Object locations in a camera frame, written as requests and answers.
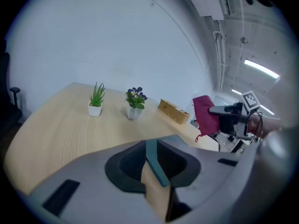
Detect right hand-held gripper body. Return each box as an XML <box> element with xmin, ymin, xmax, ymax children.
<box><xmin>219</xmin><ymin>90</ymin><xmax>261</xmax><ymax>140</ymax></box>

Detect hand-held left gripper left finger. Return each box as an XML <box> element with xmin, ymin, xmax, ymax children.
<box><xmin>30</xmin><ymin>140</ymin><xmax>164</xmax><ymax>224</ymax></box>

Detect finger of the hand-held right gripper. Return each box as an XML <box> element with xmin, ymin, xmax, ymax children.
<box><xmin>208</xmin><ymin>104</ymin><xmax>238</xmax><ymax>115</ymax></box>

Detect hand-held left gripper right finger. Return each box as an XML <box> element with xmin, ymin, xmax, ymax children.
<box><xmin>157</xmin><ymin>134</ymin><xmax>257</xmax><ymax>211</ymax></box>

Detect red cloth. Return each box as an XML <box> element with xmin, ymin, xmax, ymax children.
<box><xmin>192</xmin><ymin>95</ymin><xmax>221</xmax><ymax>143</ymax></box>

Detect teal notebook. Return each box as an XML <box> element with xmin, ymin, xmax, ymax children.
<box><xmin>141</xmin><ymin>139</ymin><xmax>175</xmax><ymax>222</ymax></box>

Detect person's right forearm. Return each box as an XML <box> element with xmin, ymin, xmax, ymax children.
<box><xmin>247</xmin><ymin>117</ymin><xmax>285</xmax><ymax>140</ymax></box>

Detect woven wooden box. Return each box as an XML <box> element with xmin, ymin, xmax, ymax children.
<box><xmin>157</xmin><ymin>98</ymin><xmax>192</xmax><ymax>125</ymax></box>

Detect white ceiling pipes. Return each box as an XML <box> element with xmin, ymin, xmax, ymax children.
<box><xmin>212</xmin><ymin>20</ymin><xmax>229</xmax><ymax>92</ymax></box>

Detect green plant in white pot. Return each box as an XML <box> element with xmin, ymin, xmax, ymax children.
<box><xmin>87</xmin><ymin>81</ymin><xmax>106</xmax><ymax>117</ymax></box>

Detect purple flower in white pot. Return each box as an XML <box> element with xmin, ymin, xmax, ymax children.
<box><xmin>124</xmin><ymin>86</ymin><xmax>148</xmax><ymax>120</ymax></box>

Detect white air conditioner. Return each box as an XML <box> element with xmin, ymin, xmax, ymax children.
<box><xmin>180</xmin><ymin>0</ymin><xmax>237</xmax><ymax>21</ymax></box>

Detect black office chair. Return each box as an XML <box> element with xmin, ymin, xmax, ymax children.
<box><xmin>0</xmin><ymin>51</ymin><xmax>23</xmax><ymax>135</ymax></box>

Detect black cable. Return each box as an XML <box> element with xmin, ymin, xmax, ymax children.
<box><xmin>250</xmin><ymin>112</ymin><xmax>264</xmax><ymax>145</ymax></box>

